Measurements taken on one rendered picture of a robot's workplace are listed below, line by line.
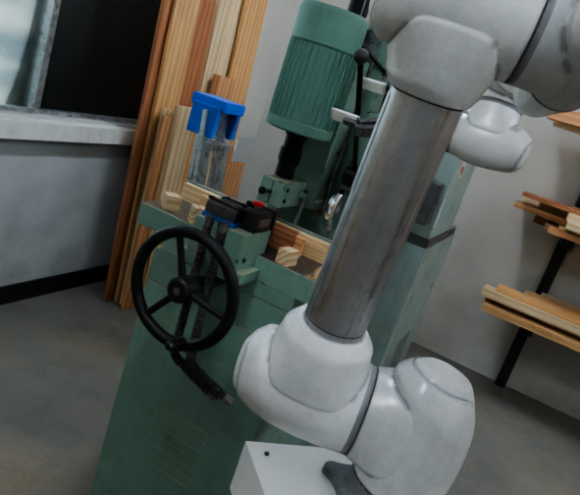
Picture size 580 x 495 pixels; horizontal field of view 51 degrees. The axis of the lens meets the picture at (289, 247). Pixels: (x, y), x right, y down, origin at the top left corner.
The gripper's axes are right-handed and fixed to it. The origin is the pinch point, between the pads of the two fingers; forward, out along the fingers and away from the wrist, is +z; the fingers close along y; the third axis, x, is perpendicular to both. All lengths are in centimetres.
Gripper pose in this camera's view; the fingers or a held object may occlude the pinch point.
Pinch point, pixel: (349, 97)
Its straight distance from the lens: 145.2
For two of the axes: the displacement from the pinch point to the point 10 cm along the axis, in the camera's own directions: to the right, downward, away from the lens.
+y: 5.2, -6.7, 5.3
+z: -8.5, -3.8, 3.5
